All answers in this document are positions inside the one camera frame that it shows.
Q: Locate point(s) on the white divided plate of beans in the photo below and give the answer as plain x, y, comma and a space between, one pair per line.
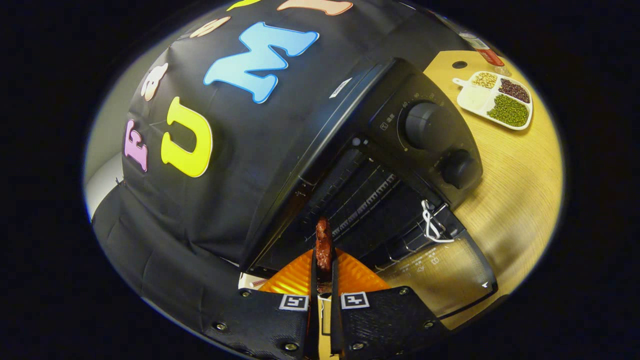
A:
475, 97

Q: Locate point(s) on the black electric oven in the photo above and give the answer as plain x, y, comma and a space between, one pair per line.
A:
360, 110

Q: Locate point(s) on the red brown steak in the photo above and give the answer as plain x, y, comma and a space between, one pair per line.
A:
324, 245

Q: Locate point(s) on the clear bottle with red label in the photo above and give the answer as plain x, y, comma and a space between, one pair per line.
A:
487, 52

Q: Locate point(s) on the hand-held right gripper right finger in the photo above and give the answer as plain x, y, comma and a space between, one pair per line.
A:
380, 320

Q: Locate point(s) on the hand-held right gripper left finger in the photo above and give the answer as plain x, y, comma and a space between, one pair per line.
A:
265, 320

